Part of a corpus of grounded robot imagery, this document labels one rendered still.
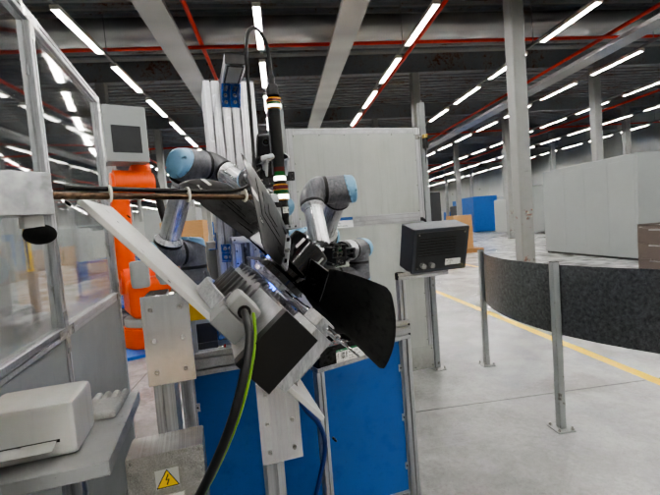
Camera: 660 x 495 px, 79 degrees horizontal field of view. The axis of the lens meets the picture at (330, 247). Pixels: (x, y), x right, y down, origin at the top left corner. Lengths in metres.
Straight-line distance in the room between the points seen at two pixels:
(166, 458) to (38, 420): 0.25
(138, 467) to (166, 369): 0.19
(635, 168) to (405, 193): 7.74
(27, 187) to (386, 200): 2.72
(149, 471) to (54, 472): 0.17
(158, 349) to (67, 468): 0.26
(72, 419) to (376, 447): 1.20
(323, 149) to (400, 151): 0.64
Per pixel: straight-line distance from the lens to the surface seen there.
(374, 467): 1.89
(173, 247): 1.80
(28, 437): 1.04
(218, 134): 2.15
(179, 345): 0.99
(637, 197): 10.53
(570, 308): 2.60
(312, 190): 1.61
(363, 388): 1.73
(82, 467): 0.98
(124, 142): 5.16
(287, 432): 1.08
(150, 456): 0.99
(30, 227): 0.83
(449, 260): 1.76
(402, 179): 3.32
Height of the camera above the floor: 1.28
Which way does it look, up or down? 3 degrees down
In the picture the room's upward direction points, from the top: 5 degrees counter-clockwise
